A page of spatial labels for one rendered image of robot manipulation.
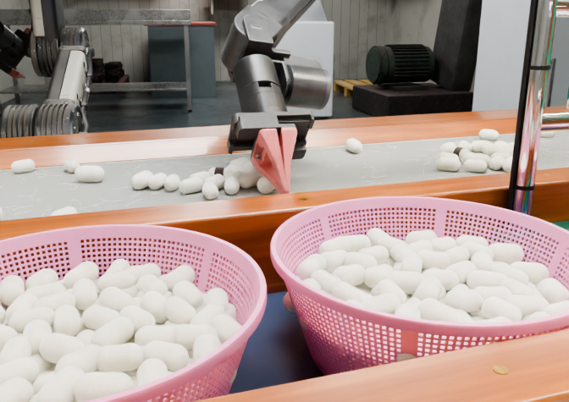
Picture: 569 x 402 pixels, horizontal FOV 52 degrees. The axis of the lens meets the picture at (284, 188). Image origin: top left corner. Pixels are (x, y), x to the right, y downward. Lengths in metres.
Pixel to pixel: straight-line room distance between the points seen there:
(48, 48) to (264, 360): 1.00
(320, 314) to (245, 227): 0.18
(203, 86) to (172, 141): 6.18
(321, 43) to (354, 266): 4.75
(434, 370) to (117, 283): 0.28
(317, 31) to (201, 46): 2.19
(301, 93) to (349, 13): 8.34
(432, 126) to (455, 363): 0.76
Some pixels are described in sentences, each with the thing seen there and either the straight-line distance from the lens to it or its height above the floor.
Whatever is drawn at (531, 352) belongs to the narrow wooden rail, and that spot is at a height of 0.76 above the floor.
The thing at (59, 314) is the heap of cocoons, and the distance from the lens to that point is 0.47.
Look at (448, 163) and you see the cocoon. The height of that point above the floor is 0.75.
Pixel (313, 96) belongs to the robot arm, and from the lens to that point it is 0.79.
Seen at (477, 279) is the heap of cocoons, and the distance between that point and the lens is 0.52.
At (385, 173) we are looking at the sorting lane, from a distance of 0.82.
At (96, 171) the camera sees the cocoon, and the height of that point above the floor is 0.76.
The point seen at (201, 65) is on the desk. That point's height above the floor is 0.37.
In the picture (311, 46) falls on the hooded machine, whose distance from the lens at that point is 5.19.
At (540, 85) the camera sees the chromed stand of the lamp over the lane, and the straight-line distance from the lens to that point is 0.67.
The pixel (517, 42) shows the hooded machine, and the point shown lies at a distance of 3.90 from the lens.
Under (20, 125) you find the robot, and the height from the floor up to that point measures 0.77.
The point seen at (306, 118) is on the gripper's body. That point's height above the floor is 0.83.
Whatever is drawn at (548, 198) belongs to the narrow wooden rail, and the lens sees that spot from 0.75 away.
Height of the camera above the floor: 0.95
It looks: 17 degrees down
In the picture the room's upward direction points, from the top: straight up
